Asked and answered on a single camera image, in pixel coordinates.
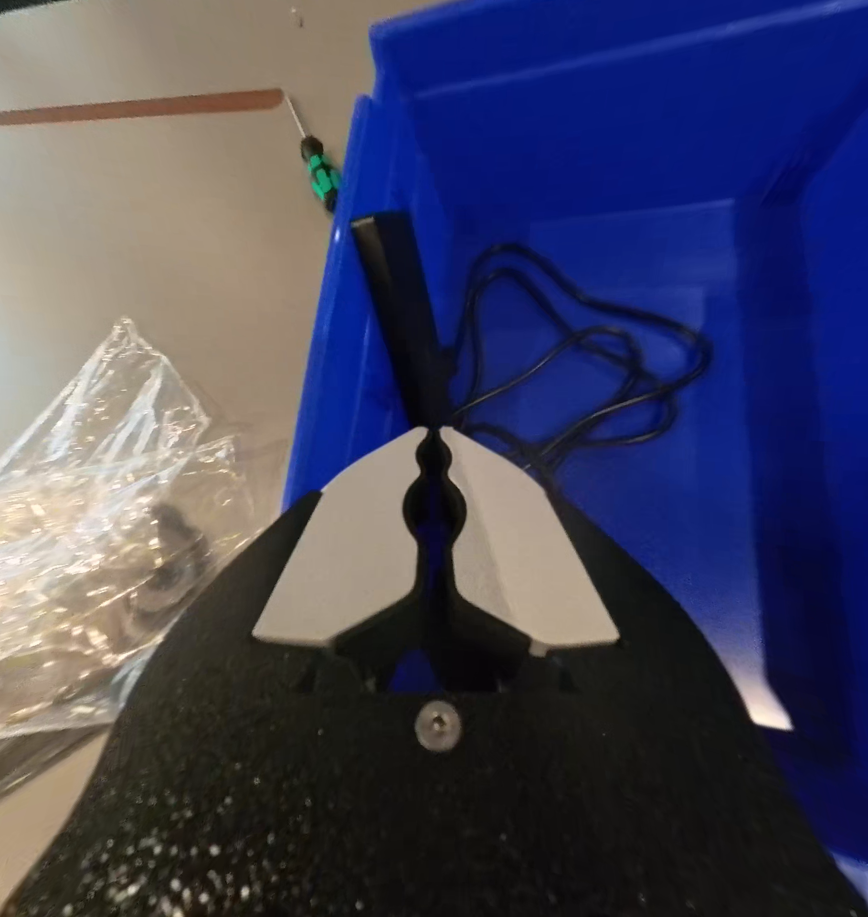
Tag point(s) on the clear plastic bag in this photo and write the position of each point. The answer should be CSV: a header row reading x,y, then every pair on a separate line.
x,y
83,501

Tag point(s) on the blue plastic bin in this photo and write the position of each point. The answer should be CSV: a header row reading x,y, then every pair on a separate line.
x,y
763,430

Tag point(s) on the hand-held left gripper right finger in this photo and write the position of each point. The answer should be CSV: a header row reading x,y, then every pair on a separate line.
x,y
527,559

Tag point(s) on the green black screwdriver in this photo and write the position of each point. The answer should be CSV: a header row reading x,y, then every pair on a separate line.
x,y
319,175

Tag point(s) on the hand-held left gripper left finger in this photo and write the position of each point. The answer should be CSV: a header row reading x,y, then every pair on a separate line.
x,y
348,551

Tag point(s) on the dark grey usb hub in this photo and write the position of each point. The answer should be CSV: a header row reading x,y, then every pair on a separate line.
x,y
398,322

